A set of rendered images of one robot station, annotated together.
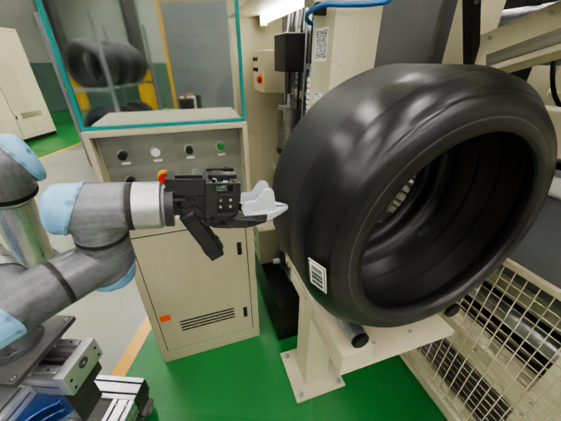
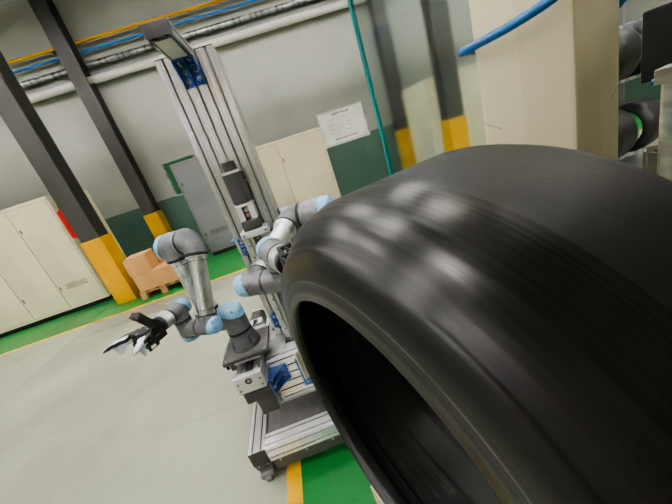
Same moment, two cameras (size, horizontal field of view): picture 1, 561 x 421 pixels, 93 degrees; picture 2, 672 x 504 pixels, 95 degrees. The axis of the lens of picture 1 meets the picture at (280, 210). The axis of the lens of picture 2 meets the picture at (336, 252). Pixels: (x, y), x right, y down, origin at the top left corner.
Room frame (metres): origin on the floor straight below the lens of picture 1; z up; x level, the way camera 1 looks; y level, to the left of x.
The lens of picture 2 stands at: (0.40, -0.59, 1.53)
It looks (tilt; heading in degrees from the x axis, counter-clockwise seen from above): 20 degrees down; 82
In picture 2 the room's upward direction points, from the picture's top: 18 degrees counter-clockwise
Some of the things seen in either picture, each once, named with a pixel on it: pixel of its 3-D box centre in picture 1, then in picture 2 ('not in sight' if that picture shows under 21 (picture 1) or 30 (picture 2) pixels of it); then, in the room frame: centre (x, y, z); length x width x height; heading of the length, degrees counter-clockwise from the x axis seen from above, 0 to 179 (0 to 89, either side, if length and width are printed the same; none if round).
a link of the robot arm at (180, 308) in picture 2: not in sight; (177, 310); (-0.17, 0.79, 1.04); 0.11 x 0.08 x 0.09; 60
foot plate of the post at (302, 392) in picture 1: (310, 367); not in sight; (0.84, -0.17, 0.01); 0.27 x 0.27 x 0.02; 18
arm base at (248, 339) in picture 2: not in sight; (242, 335); (0.01, 0.85, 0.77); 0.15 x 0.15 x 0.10
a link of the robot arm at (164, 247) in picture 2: not in sight; (193, 284); (-0.10, 0.92, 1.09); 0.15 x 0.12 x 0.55; 150
